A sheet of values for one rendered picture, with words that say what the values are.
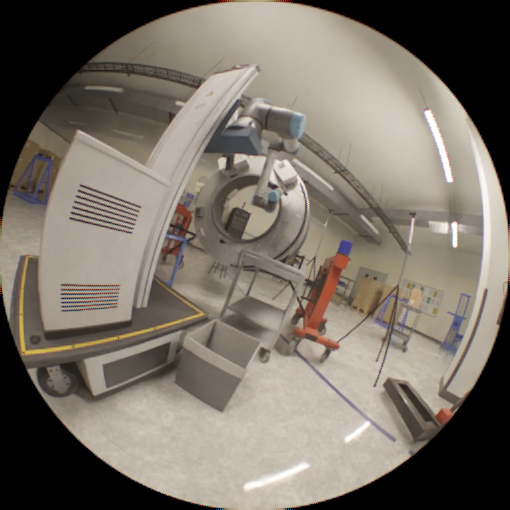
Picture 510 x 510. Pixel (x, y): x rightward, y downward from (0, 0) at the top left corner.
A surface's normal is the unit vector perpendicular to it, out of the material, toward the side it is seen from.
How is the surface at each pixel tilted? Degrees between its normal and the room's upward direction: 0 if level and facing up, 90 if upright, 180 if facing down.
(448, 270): 90
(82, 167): 90
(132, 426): 0
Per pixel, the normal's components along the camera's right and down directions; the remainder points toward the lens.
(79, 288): 0.88, 0.35
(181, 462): 0.37, -0.93
